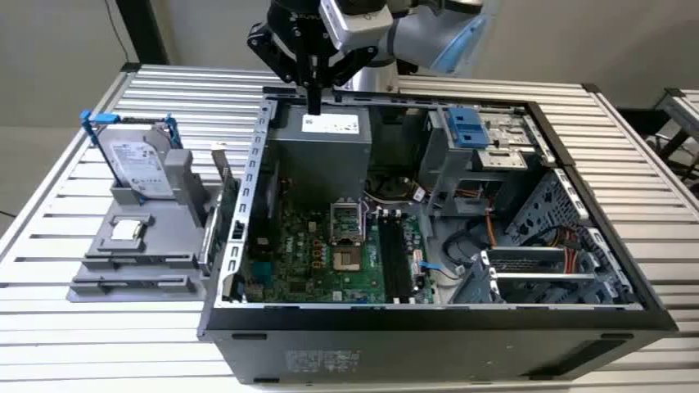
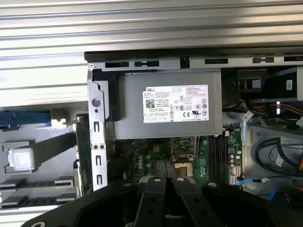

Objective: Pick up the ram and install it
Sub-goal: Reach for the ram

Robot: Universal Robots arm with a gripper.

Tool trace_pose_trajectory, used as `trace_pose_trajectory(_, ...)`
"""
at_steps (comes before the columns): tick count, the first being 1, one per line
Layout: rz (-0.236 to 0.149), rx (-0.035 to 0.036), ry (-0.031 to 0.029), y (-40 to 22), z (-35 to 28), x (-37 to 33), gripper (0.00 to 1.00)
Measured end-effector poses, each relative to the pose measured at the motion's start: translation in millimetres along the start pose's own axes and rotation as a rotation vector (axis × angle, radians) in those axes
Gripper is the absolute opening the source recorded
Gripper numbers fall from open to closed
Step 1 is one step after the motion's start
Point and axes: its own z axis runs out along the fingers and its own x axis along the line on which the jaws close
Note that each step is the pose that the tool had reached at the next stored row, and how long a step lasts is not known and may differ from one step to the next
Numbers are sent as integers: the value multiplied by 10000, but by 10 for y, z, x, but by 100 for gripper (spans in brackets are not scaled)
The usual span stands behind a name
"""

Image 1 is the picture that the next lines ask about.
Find hard disk in blue carrier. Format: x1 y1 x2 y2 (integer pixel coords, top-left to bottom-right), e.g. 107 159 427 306
79 109 183 204

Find green motherboard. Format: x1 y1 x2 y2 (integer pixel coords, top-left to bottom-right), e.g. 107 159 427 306
239 204 438 306

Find orange power wires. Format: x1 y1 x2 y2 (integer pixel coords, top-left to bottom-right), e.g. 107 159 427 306
455 186 499 250

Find black PC case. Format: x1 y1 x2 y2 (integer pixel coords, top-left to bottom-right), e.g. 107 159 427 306
196 84 679 386

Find black upright post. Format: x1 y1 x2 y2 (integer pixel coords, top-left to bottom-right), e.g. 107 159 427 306
126 0 172 66

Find grey power supply box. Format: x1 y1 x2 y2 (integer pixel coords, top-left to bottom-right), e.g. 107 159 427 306
267 104 377 206

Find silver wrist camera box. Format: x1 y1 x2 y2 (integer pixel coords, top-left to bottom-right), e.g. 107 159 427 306
318 0 395 52

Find yellow white black wire bundle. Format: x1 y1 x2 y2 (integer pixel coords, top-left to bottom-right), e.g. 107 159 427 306
363 175 429 206

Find grey disk bay cage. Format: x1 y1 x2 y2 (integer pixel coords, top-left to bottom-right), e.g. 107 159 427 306
479 245 625 305

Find grey optical drive cage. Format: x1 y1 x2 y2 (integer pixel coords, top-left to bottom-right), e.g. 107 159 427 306
419 105 543 215

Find grey parts rack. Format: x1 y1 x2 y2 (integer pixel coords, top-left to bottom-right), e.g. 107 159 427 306
64 149 220 304

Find thin black wall cable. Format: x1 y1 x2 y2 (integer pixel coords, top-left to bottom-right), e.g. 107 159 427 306
106 0 134 63

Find metal socket cover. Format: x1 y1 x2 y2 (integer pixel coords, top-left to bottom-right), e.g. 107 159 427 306
329 198 366 243

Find graphics card with metal bracket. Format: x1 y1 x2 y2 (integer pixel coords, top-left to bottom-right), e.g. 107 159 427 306
199 141 243 278

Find red yellow orange wires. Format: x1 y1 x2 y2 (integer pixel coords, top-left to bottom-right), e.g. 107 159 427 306
549 227 585 276

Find metal slat side table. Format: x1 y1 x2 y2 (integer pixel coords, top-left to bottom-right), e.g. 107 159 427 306
649 87 699 183

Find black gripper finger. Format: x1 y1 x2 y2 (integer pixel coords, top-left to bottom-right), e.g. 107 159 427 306
315 44 381 115
246 22 317 115

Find CPU socket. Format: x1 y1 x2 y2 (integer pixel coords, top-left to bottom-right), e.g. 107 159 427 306
330 243 365 272

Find thick black cable loop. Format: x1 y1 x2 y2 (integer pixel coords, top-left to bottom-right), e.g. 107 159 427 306
441 228 489 282

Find blue drive bay latch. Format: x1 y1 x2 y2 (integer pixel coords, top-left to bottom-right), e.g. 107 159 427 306
445 106 490 150

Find black RAM slot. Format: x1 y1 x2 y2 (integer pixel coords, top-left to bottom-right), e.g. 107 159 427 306
399 210 415 305
393 210 410 305
378 210 399 305
385 210 405 305

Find silver CPU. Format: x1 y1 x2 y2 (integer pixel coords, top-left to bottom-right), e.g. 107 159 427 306
112 219 146 241

